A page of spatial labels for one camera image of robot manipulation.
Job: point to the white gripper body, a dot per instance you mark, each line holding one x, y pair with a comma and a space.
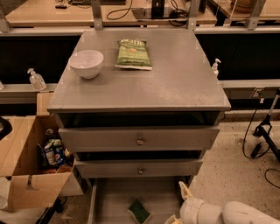
190, 210

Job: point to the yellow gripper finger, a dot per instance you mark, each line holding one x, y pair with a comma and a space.
185, 192
173, 220

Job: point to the green yellow sponge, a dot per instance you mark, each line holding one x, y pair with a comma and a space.
140, 214

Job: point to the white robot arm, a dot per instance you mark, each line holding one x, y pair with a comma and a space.
235, 212

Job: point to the grey bottom drawer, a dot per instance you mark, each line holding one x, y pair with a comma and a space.
112, 197

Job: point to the grey drawer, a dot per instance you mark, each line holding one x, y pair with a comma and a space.
139, 138
138, 168
112, 197

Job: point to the grey drawer cabinet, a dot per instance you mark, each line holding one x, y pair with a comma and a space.
181, 90

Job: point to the grey middle drawer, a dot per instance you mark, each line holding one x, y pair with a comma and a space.
138, 168

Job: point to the grey top drawer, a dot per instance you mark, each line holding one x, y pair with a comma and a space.
139, 138

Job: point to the black tripod stand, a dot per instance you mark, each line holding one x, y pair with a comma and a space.
264, 128

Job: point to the white pump bottle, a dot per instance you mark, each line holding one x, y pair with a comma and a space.
215, 66

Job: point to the blue soda can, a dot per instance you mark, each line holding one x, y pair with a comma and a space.
59, 156

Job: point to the snack packet in box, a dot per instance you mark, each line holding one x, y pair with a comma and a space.
48, 151

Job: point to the brown cardboard box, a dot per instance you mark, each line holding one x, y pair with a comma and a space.
24, 182

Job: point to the green chip bag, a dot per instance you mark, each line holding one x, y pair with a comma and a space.
132, 54

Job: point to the white bowl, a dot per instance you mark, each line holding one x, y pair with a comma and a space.
87, 63

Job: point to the clear sanitizer pump bottle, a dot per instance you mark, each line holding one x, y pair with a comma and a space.
36, 80

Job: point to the wooden desk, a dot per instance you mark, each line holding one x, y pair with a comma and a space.
38, 13

